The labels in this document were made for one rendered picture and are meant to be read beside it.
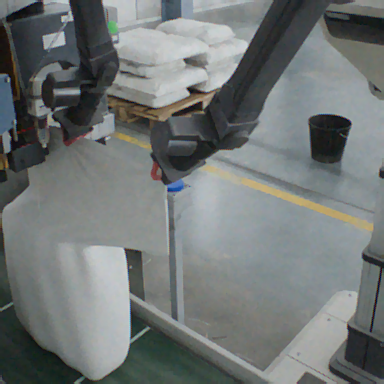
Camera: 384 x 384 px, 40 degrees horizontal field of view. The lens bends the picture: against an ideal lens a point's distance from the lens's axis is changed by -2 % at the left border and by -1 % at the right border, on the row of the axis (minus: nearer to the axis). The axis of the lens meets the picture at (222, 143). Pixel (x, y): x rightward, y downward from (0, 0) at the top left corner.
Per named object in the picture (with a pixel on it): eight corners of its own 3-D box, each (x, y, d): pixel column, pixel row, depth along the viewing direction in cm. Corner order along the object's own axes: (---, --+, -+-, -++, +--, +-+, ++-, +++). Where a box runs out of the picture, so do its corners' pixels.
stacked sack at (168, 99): (192, 98, 431) (192, 84, 426) (153, 113, 400) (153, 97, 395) (135, 82, 469) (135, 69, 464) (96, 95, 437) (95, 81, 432)
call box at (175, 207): (193, 204, 150) (193, 186, 148) (174, 216, 145) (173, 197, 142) (172, 196, 155) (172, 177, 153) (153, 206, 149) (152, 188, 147)
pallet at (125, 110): (248, 93, 489) (248, 78, 483) (159, 133, 400) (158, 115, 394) (180, 78, 533) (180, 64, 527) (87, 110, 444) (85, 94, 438)
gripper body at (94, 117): (49, 117, 113) (58, 94, 108) (85, 104, 121) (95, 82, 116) (67, 139, 112) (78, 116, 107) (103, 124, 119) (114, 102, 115)
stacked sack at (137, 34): (175, 47, 446) (174, 30, 440) (112, 63, 400) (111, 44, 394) (141, 40, 471) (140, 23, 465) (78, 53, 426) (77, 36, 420)
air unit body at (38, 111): (60, 145, 118) (52, 77, 111) (42, 151, 114) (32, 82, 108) (48, 139, 120) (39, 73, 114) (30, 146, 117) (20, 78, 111)
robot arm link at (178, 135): (254, 137, 87) (237, 93, 90) (197, 134, 79) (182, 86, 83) (212, 171, 95) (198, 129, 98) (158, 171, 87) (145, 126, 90)
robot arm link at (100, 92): (114, 88, 109) (102, 68, 111) (83, 90, 104) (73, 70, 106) (102, 110, 113) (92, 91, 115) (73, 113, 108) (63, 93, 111)
